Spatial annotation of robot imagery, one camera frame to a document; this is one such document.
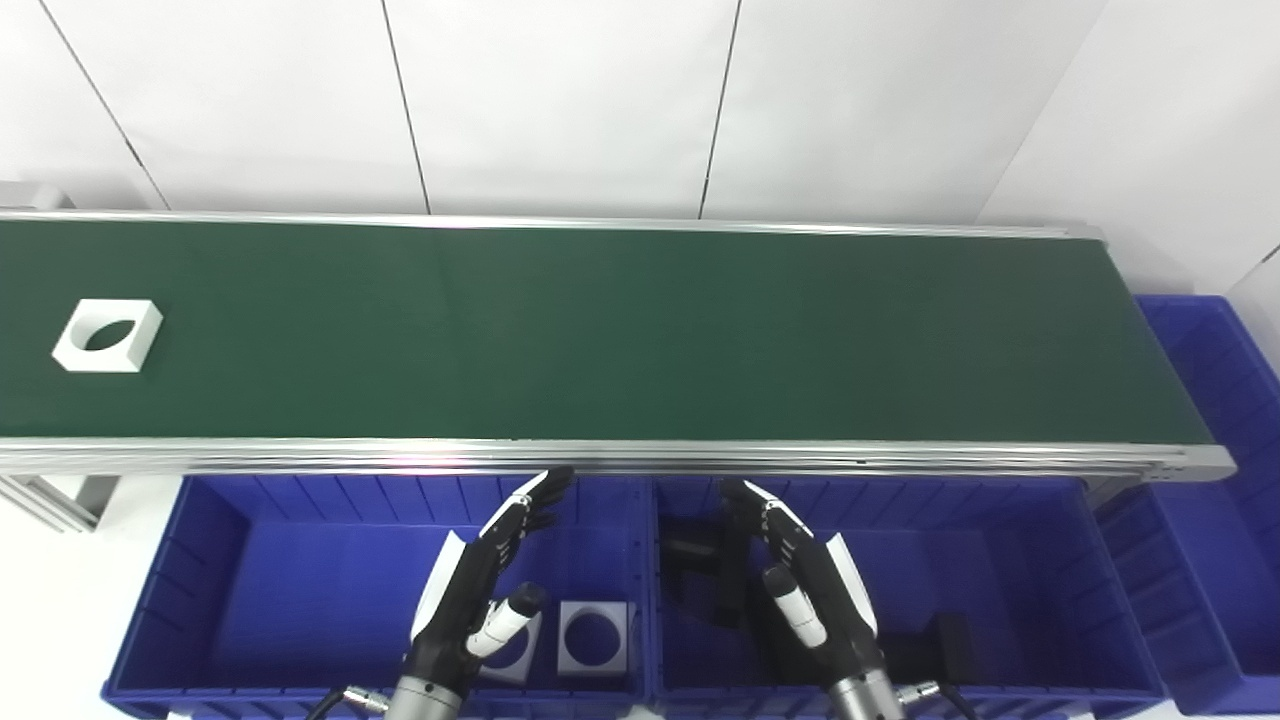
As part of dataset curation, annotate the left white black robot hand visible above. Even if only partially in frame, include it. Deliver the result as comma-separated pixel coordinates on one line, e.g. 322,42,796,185
405,466,577,693

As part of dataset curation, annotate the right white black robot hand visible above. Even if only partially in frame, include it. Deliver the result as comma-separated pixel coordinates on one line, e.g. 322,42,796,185
720,478,887,691

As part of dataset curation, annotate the white square part round hole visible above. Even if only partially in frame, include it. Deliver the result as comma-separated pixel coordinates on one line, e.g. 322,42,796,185
52,298,164,374
478,610,543,686
556,600,637,677

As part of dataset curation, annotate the black block part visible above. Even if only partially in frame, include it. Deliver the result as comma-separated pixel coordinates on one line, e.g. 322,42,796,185
665,520,751,629
880,612,976,686

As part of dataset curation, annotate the blue bin holding white parts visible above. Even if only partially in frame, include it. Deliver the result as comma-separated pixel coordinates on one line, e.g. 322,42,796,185
100,475,656,720

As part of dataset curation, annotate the blue bin holding black parts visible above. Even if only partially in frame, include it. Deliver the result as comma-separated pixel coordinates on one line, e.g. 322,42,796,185
640,475,1166,720

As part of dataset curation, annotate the aluminium conveyor leg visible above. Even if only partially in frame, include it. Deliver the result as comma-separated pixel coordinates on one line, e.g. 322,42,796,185
0,474,121,533
1083,476,1146,509

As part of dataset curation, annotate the empty blue plastic bin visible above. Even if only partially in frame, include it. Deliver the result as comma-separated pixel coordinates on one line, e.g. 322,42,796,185
1095,295,1280,716

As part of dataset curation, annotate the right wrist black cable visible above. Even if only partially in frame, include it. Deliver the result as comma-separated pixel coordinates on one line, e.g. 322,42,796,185
897,680,981,720

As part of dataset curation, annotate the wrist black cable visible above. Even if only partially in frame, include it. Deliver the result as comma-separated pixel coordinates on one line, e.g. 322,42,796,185
305,683,391,720
897,680,981,720

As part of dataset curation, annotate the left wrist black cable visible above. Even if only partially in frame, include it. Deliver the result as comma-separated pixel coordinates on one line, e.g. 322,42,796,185
305,683,391,720

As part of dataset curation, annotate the green conveyor belt aluminium frame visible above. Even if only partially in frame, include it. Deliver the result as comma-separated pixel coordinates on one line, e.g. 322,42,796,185
0,208,1239,483

